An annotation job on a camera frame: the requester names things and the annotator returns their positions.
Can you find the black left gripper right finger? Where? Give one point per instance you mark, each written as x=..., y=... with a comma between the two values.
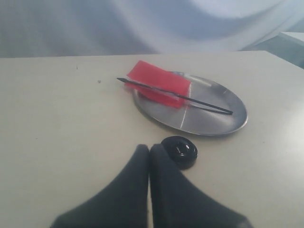
x=177, y=203

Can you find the red white flag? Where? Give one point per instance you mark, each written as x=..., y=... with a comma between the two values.
x=164, y=87

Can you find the black round flag base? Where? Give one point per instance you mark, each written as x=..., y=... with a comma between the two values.
x=181, y=150

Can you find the round steel plate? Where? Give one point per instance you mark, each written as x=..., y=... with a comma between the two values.
x=195, y=118

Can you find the white backdrop cloth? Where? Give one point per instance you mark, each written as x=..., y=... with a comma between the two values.
x=48, y=28

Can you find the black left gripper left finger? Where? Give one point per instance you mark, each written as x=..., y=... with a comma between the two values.
x=121, y=204

